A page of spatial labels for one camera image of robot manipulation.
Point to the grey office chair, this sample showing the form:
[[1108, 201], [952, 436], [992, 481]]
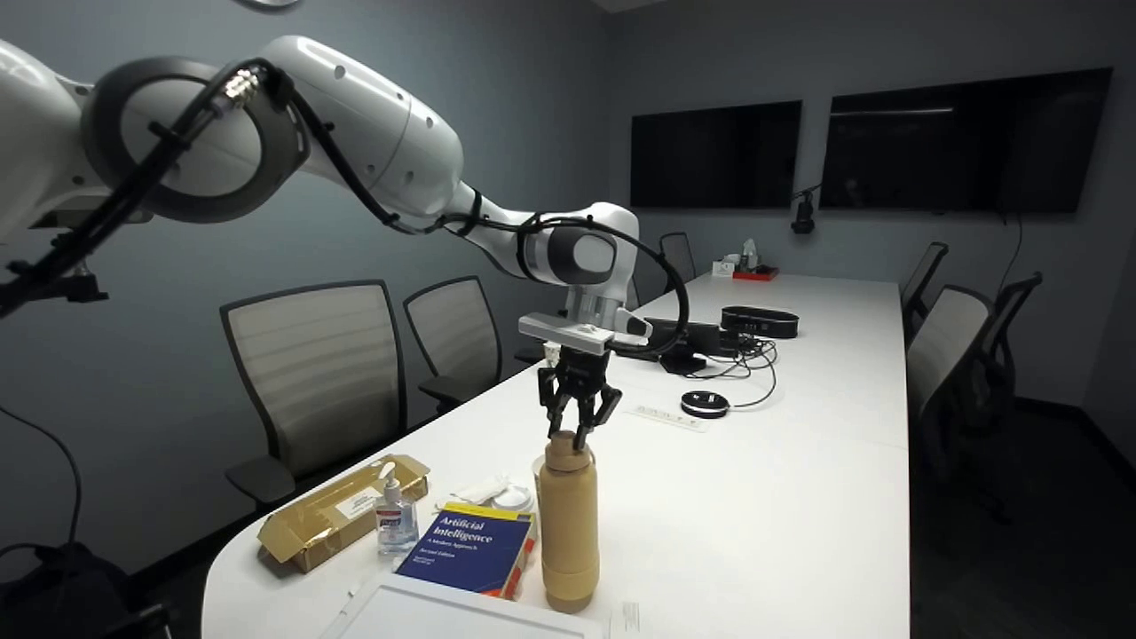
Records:
[[323, 374], [461, 337]]

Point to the round black puck device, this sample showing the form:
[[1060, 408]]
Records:
[[705, 401]]

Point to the left wall monitor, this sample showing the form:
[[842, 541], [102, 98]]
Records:
[[723, 158]]

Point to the beige bottle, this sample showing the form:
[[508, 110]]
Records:
[[567, 494]]

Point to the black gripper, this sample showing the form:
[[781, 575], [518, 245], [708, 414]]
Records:
[[572, 376]]

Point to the right near office chair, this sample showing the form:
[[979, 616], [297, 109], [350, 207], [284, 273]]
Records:
[[960, 364]]

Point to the near grey office chair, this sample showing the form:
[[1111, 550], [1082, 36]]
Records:
[[323, 374]]

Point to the black conference speaker bar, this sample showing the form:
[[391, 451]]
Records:
[[759, 320]]

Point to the red tray with items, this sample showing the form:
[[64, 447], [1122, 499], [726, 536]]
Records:
[[748, 264]]

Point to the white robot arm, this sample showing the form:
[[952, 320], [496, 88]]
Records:
[[201, 143]]

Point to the right far office chair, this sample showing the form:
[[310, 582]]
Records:
[[917, 283]]

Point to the right wall monitor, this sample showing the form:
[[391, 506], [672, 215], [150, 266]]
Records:
[[969, 148]]

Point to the far left office chair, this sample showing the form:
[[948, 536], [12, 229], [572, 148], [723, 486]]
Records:
[[679, 257]]

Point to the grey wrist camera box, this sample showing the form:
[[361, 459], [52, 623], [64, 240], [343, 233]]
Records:
[[578, 335]]

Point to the blue book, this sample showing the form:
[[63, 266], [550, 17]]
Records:
[[472, 546]]

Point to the wall monitor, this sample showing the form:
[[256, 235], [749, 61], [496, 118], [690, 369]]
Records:
[[723, 158], [969, 148]]

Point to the small white round container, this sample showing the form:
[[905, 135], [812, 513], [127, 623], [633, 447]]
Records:
[[517, 499]]

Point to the clear hand sanitizer bottle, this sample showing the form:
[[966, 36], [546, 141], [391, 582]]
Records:
[[395, 517]]

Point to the black cable box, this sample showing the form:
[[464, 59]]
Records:
[[688, 348]]

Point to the white plastic lid board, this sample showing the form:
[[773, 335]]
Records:
[[410, 609]]

